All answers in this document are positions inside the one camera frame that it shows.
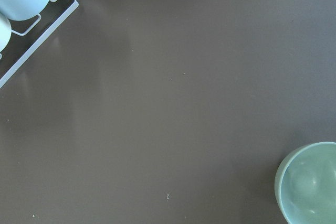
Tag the pale green bowl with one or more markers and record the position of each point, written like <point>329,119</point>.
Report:
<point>305,184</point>

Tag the white wire dish rack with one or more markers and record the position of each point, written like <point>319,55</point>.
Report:
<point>28,35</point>

